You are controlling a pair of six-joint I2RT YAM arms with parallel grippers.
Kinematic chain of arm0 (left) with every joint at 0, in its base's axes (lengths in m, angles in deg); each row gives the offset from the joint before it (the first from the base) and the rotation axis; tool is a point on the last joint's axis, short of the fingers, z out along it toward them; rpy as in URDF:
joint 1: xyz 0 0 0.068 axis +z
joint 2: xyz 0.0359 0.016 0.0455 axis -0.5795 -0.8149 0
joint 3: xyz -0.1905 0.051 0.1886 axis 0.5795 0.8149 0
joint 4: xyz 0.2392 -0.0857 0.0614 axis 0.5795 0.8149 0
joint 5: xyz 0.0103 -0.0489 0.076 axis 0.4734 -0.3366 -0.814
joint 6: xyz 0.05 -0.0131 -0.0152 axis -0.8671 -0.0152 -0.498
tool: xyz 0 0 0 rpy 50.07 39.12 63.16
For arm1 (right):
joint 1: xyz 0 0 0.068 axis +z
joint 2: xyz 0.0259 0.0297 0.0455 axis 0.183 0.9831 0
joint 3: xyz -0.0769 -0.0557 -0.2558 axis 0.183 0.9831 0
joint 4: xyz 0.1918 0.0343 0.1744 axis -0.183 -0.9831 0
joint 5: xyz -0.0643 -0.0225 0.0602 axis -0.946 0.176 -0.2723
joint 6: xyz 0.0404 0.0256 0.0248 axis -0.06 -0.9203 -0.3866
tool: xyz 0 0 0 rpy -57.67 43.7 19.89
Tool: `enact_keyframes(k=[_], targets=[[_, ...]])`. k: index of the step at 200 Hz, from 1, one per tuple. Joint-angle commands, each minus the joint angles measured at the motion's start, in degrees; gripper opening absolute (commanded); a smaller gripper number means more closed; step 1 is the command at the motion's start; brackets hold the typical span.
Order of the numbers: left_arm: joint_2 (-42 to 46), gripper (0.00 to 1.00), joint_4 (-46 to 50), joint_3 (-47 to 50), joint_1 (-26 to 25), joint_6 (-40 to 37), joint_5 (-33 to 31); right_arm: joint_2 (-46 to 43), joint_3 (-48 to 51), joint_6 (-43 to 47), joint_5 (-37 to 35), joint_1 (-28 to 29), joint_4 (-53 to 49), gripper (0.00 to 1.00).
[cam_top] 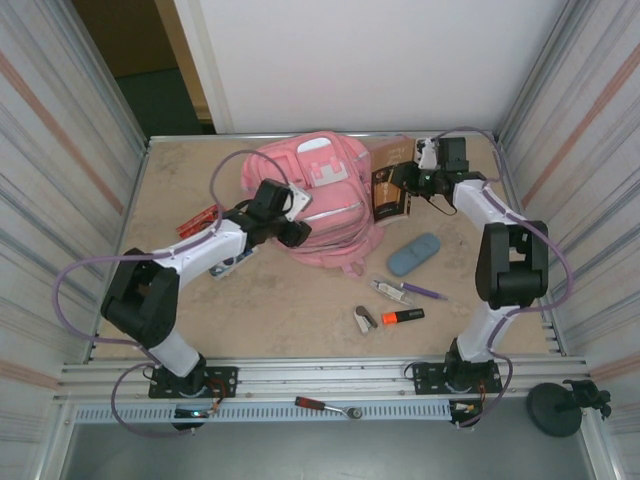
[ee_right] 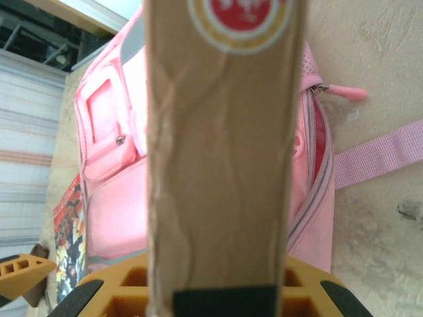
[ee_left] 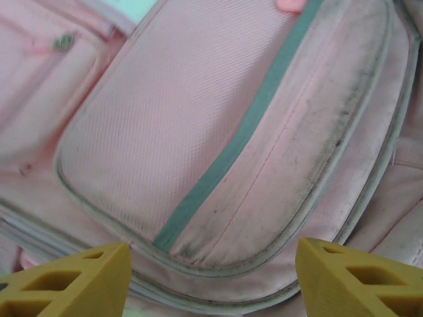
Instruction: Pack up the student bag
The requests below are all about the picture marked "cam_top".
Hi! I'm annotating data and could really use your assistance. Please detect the brown hardcover book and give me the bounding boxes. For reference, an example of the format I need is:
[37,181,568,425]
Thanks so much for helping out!
[370,138,419,229]

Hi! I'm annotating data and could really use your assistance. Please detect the pink backpack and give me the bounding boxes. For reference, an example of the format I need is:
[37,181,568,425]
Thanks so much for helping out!
[241,130,374,279]

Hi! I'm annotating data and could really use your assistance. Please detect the blue glasses case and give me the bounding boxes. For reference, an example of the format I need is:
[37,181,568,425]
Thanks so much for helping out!
[387,232,442,277]

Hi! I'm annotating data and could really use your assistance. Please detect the purple pen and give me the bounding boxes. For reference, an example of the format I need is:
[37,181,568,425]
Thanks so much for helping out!
[399,281,450,302]

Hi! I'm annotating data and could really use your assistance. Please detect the clear plastic tube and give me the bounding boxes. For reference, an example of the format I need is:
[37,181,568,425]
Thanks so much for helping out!
[369,277,416,306]

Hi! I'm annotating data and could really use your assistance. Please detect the small white brown stapler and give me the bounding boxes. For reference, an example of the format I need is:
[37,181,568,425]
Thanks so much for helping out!
[352,304,376,335]

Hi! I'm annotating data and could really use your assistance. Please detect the orange black highlighter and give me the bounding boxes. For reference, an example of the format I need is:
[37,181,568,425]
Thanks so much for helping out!
[380,307,426,327]

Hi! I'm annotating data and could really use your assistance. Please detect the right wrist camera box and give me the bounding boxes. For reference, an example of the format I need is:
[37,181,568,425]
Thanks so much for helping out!
[413,138,441,169]

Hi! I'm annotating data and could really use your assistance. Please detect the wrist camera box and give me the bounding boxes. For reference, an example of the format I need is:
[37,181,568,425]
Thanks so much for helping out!
[283,183,314,222]
[413,138,441,169]

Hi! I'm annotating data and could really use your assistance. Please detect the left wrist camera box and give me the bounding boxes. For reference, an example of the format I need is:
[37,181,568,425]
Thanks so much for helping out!
[283,183,314,222]

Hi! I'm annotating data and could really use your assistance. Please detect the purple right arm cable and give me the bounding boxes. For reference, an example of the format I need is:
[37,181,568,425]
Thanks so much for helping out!
[432,125,575,430]

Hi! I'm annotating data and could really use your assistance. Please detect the aluminium table border rail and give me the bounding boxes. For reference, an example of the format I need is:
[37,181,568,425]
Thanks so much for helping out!
[147,130,501,151]

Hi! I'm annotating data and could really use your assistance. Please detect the aluminium mounting rail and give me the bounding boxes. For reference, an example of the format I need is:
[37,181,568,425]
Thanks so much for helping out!
[58,354,591,406]

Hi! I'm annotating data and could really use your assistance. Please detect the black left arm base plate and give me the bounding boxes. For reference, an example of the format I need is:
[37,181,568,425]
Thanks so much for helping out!
[148,365,239,400]

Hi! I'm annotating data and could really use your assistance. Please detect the white door frame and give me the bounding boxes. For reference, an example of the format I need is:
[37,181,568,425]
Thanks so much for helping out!
[172,0,235,135]

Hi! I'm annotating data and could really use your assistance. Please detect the ratchet wrench red handle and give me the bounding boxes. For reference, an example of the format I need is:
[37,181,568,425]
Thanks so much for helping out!
[293,395,365,420]

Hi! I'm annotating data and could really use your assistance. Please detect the slotted grey cable duct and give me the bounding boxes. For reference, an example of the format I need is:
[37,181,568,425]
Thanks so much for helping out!
[72,402,454,426]

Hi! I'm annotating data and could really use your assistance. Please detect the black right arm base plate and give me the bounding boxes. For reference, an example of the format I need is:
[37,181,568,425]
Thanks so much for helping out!
[412,360,503,396]

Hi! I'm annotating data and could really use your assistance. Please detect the black round clamp mount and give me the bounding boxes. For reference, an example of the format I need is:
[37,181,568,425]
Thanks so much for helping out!
[525,378,614,439]

